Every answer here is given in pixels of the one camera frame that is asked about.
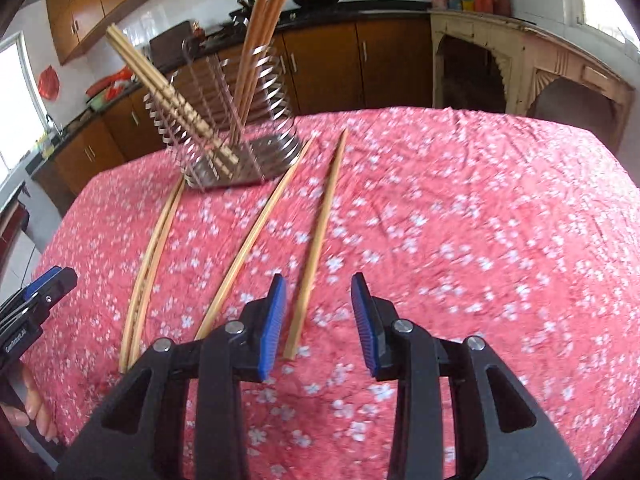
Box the hanging red plastic bag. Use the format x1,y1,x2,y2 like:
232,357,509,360
39,65,60,100

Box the metal wire utensil holder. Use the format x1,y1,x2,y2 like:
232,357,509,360
144,45,302,191

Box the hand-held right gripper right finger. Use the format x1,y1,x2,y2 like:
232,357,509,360
350,272,584,480

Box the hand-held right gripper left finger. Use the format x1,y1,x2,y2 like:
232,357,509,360
55,273,289,480

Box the bare sliding window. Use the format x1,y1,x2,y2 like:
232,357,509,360
0,32,46,186

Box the red floral tablecloth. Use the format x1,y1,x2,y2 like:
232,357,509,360
20,107,640,480

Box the dark cutting board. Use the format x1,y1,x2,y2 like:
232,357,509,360
150,20,196,61

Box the black kitchen countertop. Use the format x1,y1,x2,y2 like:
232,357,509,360
30,0,433,176

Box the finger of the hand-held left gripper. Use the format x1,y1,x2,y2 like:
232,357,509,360
22,269,61,297
0,266,79,336

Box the wooden base cabinets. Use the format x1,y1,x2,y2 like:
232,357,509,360
30,15,433,196

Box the person's left hand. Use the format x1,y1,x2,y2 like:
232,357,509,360
2,364,60,445

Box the black wok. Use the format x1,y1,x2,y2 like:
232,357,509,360
230,0,257,25

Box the wooden chopstick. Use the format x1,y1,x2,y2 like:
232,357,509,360
127,185,187,368
194,136,317,341
118,182,182,375
105,27,233,166
240,0,305,111
231,0,286,141
111,24,240,161
282,128,349,361

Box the cream wooden side table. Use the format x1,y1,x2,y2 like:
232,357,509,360
430,10,636,156

